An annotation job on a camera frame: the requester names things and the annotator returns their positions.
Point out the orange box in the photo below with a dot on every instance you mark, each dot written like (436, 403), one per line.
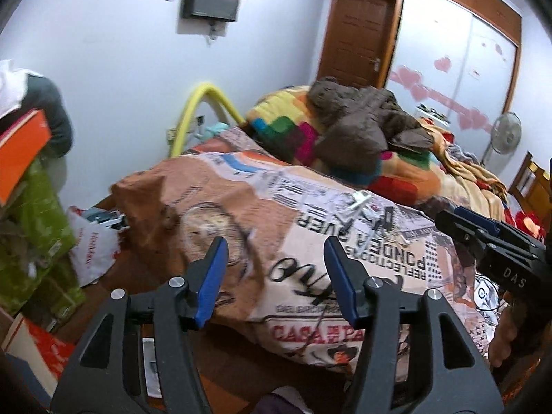
(21, 155)

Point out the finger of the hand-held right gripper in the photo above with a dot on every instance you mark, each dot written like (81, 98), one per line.
(478, 221)
(461, 230)

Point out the dark grey cloth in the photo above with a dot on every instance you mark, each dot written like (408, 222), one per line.
(54, 112)

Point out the clear plastic wrapper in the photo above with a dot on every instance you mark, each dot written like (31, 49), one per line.
(360, 202)

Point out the white plastic bag red print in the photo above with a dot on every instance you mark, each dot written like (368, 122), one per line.
(92, 250)

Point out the orange beige blanket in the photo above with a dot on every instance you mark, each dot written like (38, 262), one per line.
(470, 172)

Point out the brown jacket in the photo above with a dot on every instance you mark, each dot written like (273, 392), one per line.
(362, 125)

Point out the red fluffy cloth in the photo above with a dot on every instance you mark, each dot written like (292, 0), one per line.
(529, 224)

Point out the white standing fan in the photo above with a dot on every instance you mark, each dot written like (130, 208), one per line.
(505, 131)

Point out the brown wooden door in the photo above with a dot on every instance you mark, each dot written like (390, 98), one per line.
(356, 30)

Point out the dark crumpled packet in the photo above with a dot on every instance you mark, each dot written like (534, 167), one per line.
(105, 218)

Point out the yellow tube bed frame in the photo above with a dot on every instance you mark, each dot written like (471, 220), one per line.
(194, 103)

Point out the pink heart stickers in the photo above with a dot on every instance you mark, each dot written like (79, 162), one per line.
(414, 82)

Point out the newspaper print blanket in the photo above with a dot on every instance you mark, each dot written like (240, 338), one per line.
(276, 207)

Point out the red floral cloth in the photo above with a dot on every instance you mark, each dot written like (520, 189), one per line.
(47, 349)

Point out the wall power socket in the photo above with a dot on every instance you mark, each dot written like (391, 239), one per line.
(172, 134)

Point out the green floral boxes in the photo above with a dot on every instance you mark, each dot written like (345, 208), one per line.
(34, 233)

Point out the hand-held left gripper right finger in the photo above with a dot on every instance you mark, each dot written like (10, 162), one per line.
(340, 278)

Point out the teal cloth bundle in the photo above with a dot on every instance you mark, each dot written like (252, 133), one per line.
(215, 128)

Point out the colourful checkered blanket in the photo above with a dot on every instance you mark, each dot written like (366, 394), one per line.
(280, 125)

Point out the wooden chair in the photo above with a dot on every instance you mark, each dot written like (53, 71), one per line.
(532, 185)

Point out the white cloth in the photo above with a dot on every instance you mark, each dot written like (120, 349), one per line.
(11, 86)

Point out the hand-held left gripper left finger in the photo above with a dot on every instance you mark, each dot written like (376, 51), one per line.
(212, 276)

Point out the person's right hand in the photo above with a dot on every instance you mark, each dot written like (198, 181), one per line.
(502, 336)

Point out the white waste basket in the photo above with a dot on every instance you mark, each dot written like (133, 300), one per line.
(150, 362)

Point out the white sliding door wardrobe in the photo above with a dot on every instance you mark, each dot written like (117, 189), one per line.
(457, 39)

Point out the person's purple pants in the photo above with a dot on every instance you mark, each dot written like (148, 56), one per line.
(278, 402)

